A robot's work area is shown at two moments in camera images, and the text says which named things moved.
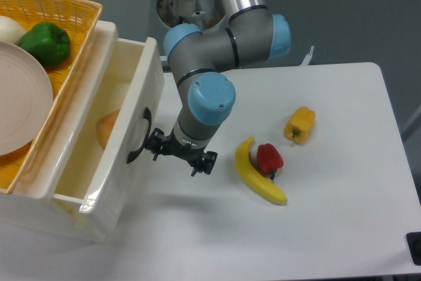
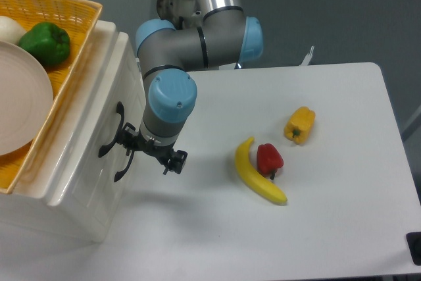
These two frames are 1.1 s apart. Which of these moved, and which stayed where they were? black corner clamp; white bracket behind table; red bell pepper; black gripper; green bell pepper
Moved: black gripper
Stayed: green bell pepper; red bell pepper; black corner clamp; white bracket behind table
